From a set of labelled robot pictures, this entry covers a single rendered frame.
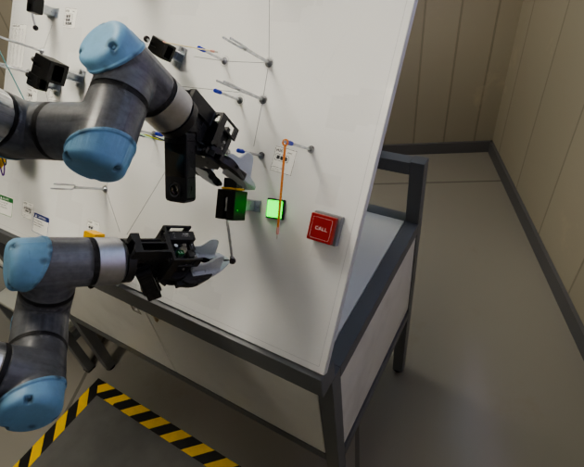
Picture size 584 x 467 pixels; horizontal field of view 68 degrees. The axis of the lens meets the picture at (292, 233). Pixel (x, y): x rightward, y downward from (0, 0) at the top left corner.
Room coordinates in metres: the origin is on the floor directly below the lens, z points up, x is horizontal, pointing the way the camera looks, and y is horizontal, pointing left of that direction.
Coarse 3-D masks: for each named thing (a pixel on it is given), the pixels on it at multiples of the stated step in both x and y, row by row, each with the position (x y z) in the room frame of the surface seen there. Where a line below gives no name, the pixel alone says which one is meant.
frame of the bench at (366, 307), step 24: (408, 240) 0.87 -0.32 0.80; (384, 264) 0.79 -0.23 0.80; (384, 288) 0.71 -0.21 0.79; (360, 312) 0.64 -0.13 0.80; (408, 312) 0.93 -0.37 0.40; (96, 336) 1.16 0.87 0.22; (360, 336) 0.59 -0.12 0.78; (336, 360) 0.52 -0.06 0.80; (384, 360) 0.76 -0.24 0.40; (192, 384) 0.78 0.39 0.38; (336, 384) 0.49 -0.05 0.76; (240, 408) 0.67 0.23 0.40; (336, 408) 0.48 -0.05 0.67; (336, 432) 0.48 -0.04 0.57; (336, 456) 0.48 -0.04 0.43
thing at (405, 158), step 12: (384, 156) 1.01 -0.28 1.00; (396, 156) 1.00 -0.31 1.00; (408, 156) 0.99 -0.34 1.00; (384, 168) 1.00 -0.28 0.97; (396, 168) 0.98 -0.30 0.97; (408, 168) 0.96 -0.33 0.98; (420, 168) 0.94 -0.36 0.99; (420, 180) 0.94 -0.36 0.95; (408, 192) 0.95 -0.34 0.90; (420, 192) 0.93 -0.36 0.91; (408, 204) 0.95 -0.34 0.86; (420, 204) 0.93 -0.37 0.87; (408, 216) 0.95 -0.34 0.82; (420, 216) 0.94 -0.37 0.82
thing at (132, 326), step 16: (80, 288) 1.01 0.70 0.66; (80, 304) 1.05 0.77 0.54; (96, 304) 0.98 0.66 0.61; (112, 304) 0.92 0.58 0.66; (128, 304) 0.86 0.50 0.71; (96, 320) 1.02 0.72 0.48; (112, 320) 0.95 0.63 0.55; (128, 320) 0.89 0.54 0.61; (144, 320) 0.84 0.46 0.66; (112, 336) 1.00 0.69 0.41; (128, 336) 0.93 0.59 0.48; (144, 336) 0.87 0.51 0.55; (144, 352) 0.90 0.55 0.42; (160, 352) 0.84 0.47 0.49
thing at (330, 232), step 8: (312, 216) 0.62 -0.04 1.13; (320, 216) 0.61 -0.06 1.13; (328, 216) 0.61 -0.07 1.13; (312, 224) 0.61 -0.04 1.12; (320, 224) 0.60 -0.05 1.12; (328, 224) 0.59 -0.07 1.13; (336, 224) 0.59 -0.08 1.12; (312, 232) 0.60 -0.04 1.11; (320, 232) 0.59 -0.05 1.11; (328, 232) 0.59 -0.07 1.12; (320, 240) 0.58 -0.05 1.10; (328, 240) 0.58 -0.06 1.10
